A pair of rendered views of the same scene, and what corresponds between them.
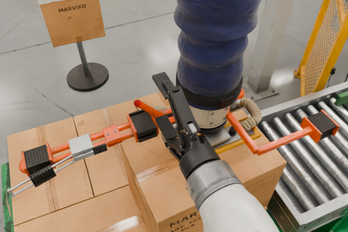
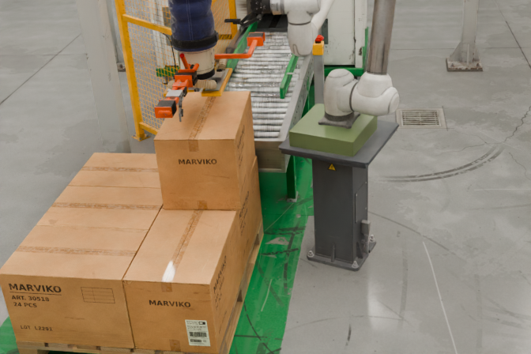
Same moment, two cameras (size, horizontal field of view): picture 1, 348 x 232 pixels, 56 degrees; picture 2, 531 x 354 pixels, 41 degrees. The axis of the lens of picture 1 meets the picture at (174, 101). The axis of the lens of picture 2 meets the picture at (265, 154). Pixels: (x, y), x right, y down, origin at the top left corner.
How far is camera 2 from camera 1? 2.88 m
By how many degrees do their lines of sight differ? 48
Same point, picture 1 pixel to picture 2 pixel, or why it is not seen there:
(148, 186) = (205, 136)
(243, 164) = (233, 103)
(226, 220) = not seen: outside the picture
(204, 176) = not seen: outside the picture
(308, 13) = (78, 96)
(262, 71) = (122, 134)
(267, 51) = (117, 107)
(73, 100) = not seen: outside the picture
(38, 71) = not seen: outside the picture
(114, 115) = (71, 200)
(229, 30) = not seen: outside the picture
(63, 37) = not seen: outside the picture
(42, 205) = (121, 259)
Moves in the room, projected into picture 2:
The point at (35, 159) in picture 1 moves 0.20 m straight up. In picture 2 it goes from (168, 103) to (162, 58)
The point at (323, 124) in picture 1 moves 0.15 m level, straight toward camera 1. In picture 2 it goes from (257, 35) to (269, 42)
